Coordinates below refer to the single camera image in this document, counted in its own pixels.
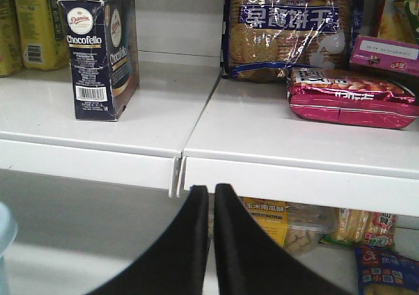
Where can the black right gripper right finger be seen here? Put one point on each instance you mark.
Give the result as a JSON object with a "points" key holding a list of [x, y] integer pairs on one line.
{"points": [[248, 261]]}

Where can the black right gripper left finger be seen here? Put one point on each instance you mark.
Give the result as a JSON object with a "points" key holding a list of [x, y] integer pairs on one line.
{"points": [[176, 262]]}

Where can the light blue shopping basket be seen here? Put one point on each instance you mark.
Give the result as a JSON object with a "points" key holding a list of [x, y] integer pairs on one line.
{"points": [[9, 229]]}

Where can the dark blue cookie box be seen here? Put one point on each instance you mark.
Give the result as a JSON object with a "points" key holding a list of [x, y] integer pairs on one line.
{"points": [[102, 41]]}

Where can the yellow biscuit box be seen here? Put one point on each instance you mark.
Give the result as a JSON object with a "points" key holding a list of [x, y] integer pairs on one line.
{"points": [[270, 215]]}

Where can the blue snack bag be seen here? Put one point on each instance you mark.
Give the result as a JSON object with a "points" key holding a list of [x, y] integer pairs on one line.
{"points": [[383, 271]]}

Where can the magenta snack bag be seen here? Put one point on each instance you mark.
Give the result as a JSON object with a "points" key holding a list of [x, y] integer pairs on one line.
{"points": [[345, 97]]}

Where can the breakfast biscuit bag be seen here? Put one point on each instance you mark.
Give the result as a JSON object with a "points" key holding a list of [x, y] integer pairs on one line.
{"points": [[264, 39]]}

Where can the pink snack box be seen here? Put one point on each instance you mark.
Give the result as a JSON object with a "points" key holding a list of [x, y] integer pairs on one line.
{"points": [[385, 55]]}

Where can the yellow pear drink bottle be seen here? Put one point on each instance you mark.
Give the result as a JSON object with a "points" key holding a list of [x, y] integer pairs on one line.
{"points": [[42, 34], [11, 56]]}

